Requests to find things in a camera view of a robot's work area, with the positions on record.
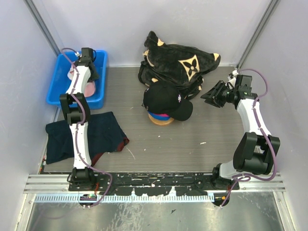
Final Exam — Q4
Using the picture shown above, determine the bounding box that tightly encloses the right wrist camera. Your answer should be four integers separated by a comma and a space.
227, 70, 239, 87

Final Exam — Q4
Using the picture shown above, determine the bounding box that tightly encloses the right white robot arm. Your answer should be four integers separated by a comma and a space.
201, 71, 281, 190

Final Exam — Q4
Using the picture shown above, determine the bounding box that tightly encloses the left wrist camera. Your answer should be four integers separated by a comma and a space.
75, 47, 96, 60

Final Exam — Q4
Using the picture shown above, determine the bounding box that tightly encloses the aluminium frame post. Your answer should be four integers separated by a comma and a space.
23, 0, 60, 56
236, 0, 281, 69

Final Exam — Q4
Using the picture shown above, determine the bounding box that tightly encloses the navy blue cloth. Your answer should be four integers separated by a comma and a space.
45, 112, 129, 165

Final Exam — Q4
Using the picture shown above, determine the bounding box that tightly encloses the left aluminium frame post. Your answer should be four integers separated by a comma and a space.
23, 0, 60, 56

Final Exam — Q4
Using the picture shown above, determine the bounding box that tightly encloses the blue cap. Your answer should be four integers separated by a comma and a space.
148, 112, 170, 121

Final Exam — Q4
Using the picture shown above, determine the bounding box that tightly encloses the pink cap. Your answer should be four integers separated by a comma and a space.
67, 66, 96, 98

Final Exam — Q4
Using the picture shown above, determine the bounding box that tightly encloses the slotted cable duct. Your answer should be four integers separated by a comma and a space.
34, 193, 215, 203

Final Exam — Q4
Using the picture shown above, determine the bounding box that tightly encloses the wooden hat stand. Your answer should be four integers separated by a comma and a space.
148, 113, 174, 126

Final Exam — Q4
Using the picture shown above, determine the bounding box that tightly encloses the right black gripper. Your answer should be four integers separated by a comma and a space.
201, 80, 236, 108

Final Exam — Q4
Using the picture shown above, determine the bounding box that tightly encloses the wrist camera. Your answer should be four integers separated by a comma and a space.
75, 47, 96, 60
227, 70, 239, 87

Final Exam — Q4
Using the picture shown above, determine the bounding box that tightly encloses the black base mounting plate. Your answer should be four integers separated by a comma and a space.
67, 172, 235, 196

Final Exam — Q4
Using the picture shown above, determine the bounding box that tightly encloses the blue plastic bin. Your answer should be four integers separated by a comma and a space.
46, 50, 108, 110

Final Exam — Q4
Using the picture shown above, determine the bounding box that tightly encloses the magenta cap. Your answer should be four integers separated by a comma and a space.
153, 114, 170, 120

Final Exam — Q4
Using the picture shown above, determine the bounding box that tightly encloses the black patterned plush blanket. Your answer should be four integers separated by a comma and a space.
138, 31, 221, 100

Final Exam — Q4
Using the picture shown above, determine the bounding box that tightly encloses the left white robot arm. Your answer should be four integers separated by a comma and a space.
60, 47, 99, 191

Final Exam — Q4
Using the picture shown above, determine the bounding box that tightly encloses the black cap white logo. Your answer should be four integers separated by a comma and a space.
142, 81, 193, 121

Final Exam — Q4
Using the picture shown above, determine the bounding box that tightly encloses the right aluminium frame post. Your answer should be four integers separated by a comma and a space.
236, 0, 281, 69

